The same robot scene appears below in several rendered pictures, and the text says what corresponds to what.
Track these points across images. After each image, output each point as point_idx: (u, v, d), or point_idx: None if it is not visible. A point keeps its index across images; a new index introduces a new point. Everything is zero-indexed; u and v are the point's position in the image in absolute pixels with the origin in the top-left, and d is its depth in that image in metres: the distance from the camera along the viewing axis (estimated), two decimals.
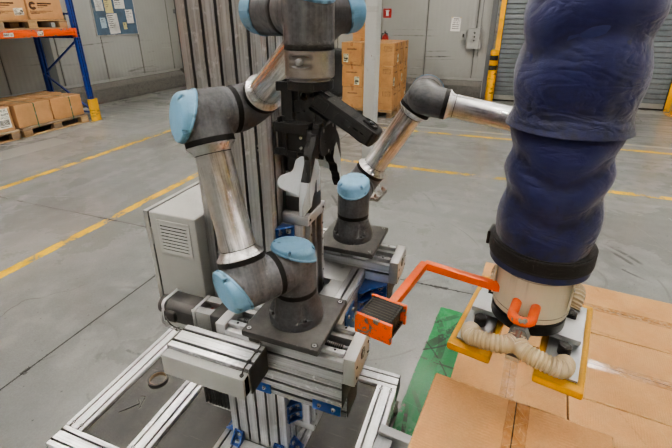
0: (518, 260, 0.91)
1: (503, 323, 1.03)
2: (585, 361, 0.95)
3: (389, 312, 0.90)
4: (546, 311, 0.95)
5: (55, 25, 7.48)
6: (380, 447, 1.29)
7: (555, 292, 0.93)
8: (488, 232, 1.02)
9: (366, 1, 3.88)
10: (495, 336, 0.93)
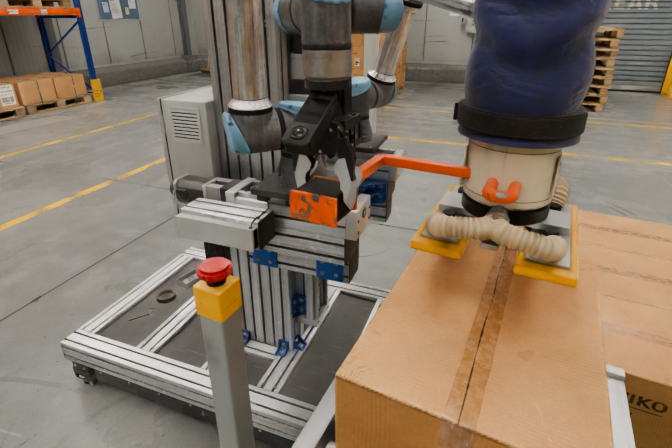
0: (493, 121, 0.73)
1: (476, 216, 0.84)
2: (576, 250, 0.78)
3: (334, 188, 0.70)
4: (527, 190, 0.78)
5: (58, 5, 7.55)
6: None
7: (538, 164, 0.76)
8: (455, 104, 0.83)
9: None
10: (468, 219, 0.74)
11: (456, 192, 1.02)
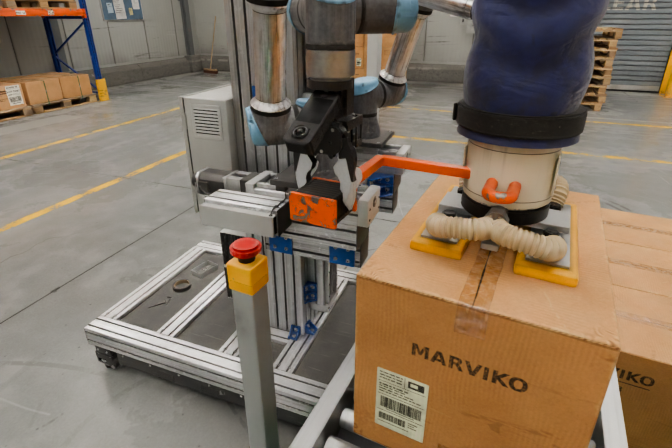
0: (492, 122, 0.73)
1: (476, 217, 0.84)
2: (576, 249, 0.78)
3: (333, 190, 0.70)
4: (527, 190, 0.78)
5: (64, 6, 7.65)
6: None
7: (537, 164, 0.76)
8: (454, 104, 0.83)
9: None
10: (467, 220, 0.74)
11: (456, 192, 1.02)
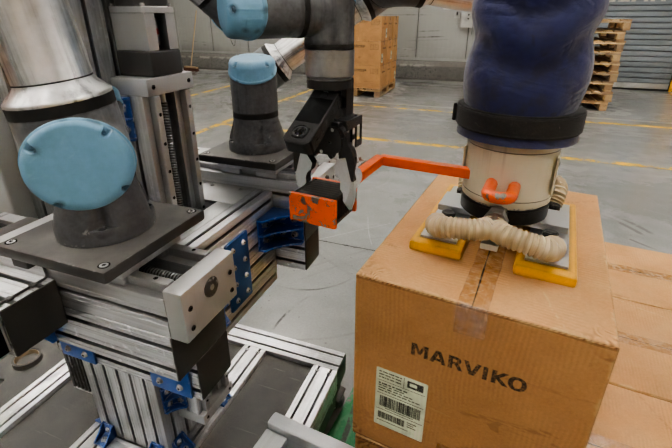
0: (492, 122, 0.73)
1: (475, 217, 0.84)
2: (574, 249, 0.78)
3: (333, 190, 0.70)
4: (526, 190, 0.78)
5: None
6: None
7: (537, 164, 0.76)
8: (454, 104, 0.83)
9: None
10: (467, 220, 0.74)
11: (455, 192, 1.02)
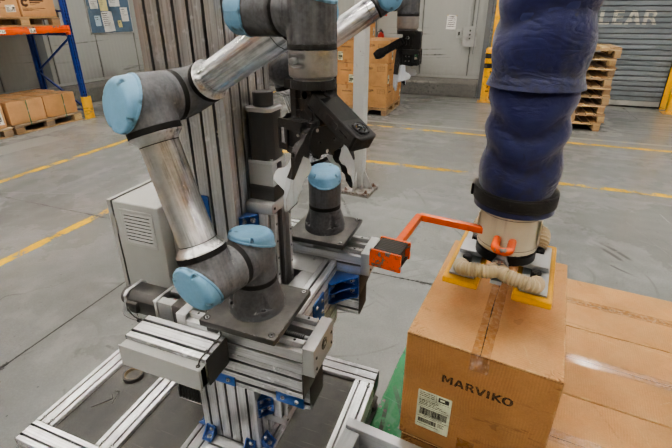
0: (498, 202, 1.13)
1: (486, 259, 1.25)
2: (552, 283, 1.19)
3: (397, 247, 1.10)
4: (520, 244, 1.18)
5: (48, 22, 7.45)
6: (346, 440, 1.27)
7: (527, 228, 1.16)
8: (472, 184, 1.23)
9: None
10: (481, 265, 1.14)
11: (471, 236, 1.43)
